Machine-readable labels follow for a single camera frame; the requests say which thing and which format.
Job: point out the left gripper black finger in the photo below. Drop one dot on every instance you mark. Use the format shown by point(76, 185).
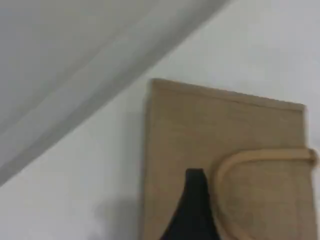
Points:
point(193, 212)

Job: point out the brown burlap tote bag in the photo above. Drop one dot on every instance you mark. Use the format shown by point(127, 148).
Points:
point(225, 130)

